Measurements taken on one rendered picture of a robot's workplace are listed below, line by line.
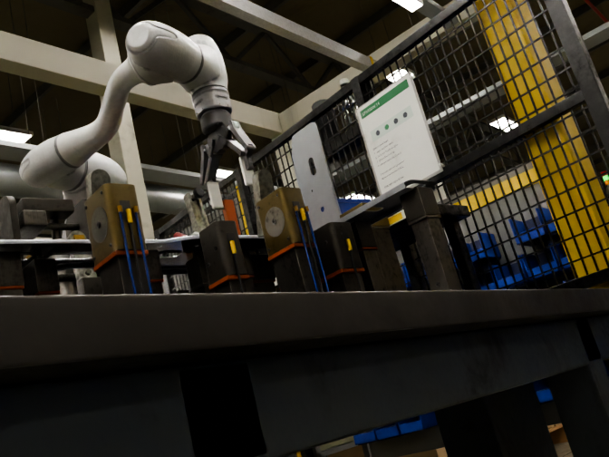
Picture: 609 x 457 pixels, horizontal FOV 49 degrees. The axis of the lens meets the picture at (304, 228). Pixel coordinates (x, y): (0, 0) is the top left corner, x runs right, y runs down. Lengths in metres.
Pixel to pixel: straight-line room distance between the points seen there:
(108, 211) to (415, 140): 1.01
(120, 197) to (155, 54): 0.48
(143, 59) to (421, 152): 0.79
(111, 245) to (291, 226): 0.36
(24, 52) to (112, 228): 3.89
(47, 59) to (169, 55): 3.51
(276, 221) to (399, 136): 0.71
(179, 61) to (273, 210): 0.44
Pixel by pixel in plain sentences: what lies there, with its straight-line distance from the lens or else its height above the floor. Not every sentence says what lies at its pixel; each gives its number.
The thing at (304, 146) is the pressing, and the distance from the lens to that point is 1.78.
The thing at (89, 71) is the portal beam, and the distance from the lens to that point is 5.17.
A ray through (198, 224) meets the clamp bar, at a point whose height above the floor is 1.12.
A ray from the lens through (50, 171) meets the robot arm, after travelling 1.95.
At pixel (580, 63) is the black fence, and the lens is 1.67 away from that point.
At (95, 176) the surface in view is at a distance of 1.20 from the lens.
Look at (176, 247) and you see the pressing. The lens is 1.36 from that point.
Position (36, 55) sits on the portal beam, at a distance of 4.98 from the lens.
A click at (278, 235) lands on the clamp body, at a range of 1.30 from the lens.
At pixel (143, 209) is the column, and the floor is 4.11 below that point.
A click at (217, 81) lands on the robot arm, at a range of 1.64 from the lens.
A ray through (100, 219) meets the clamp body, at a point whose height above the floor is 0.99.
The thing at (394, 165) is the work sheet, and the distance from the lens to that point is 1.92.
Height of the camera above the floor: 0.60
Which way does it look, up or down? 16 degrees up
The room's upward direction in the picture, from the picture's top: 15 degrees counter-clockwise
